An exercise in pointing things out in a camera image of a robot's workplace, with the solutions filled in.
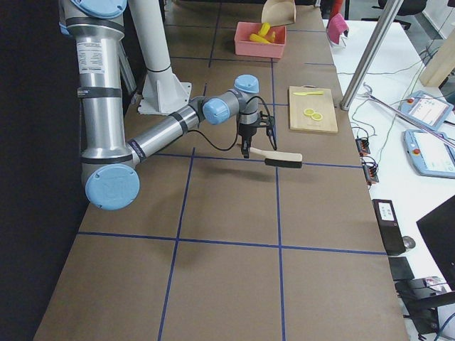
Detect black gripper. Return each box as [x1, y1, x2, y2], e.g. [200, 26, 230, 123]
[237, 123, 257, 159]

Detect beige hand brush black bristles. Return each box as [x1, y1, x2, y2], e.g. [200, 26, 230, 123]
[250, 147, 303, 169]

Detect yellow toy corn cob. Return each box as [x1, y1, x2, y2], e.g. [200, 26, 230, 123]
[249, 33, 270, 44]

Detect tan toy ginger root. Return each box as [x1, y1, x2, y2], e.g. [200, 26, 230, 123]
[267, 31, 276, 43]

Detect beige plastic dustpan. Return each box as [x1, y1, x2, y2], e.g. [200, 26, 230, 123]
[261, 0, 296, 26]

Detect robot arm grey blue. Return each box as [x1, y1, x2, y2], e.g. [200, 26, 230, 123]
[59, 1, 259, 210]

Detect pink plastic bin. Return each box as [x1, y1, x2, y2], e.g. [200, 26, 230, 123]
[234, 21, 287, 59]

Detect bamboo cutting board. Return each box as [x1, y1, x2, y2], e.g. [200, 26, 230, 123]
[289, 86, 338, 134]

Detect lemon slice lower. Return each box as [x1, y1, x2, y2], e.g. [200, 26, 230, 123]
[311, 112, 323, 121]

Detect yellow-green plastic knife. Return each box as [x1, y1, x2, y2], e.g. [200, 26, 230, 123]
[292, 91, 324, 97]

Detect orange black connector block far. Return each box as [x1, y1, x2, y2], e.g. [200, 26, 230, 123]
[355, 137, 370, 156]

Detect orange black connector block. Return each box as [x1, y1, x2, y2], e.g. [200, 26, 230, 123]
[362, 162, 379, 185]
[355, 137, 370, 156]

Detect orange black connector block near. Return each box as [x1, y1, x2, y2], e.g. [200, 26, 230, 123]
[362, 162, 379, 185]

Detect pink cloth on stand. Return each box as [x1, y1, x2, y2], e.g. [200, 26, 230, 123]
[326, 13, 349, 47]

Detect black power box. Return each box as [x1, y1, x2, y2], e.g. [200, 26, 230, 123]
[372, 199, 406, 256]

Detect teach pendant near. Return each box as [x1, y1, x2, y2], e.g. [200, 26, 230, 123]
[403, 129, 454, 179]

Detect teach pendant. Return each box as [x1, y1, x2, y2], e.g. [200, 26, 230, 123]
[403, 129, 454, 179]
[399, 90, 454, 131]

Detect teach pendant far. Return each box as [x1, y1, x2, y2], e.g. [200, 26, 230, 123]
[399, 90, 454, 131]

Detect black monitor corner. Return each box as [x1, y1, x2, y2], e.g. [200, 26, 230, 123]
[417, 199, 454, 290]

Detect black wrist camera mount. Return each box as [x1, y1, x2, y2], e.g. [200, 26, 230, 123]
[257, 111, 275, 137]

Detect black camera cable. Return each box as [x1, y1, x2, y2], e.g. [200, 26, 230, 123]
[186, 94, 278, 151]

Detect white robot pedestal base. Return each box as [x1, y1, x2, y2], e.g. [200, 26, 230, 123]
[128, 0, 192, 115]

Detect aluminium frame post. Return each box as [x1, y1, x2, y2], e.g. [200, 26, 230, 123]
[340, 0, 403, 111]

